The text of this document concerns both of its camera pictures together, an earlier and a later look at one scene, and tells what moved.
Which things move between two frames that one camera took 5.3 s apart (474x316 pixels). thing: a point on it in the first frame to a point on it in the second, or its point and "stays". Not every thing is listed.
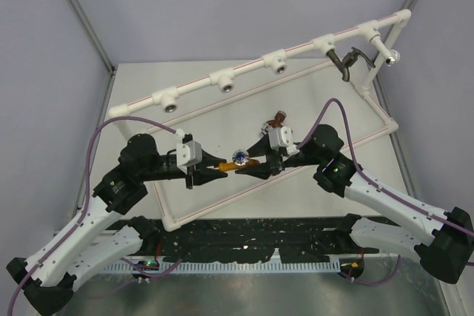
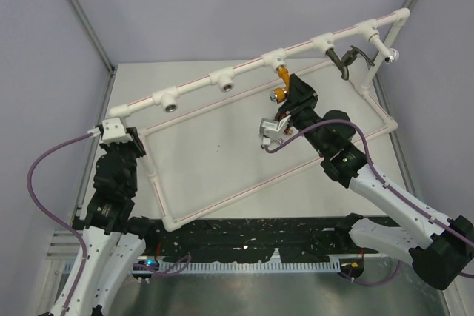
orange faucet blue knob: (241, 159) to (280, 95)
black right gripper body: (275, 160) to (303, 115)
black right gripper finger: (262, 170) to (301, 92)
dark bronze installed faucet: (348, 58) stays
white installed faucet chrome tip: (390, 56) stays
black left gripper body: (190, 170) to (131, 149)
